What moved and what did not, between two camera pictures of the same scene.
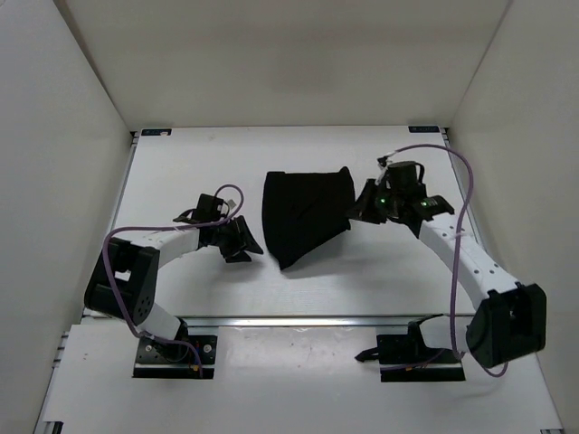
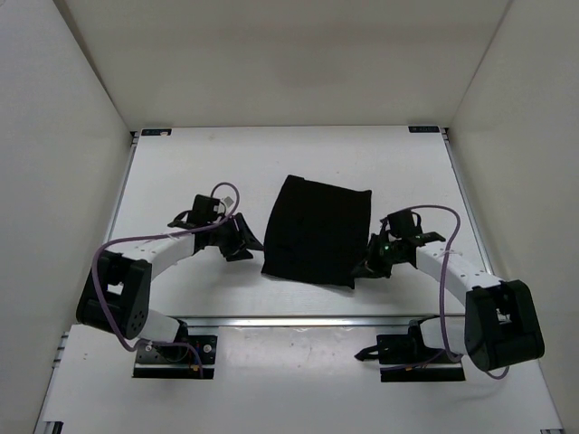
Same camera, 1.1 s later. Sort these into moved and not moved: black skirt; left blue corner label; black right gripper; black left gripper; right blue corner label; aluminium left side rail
Moved: black right gripper; black skirt
Not moved: black left gripper; left blue corner label; right blue corner label; aluminium left side rail
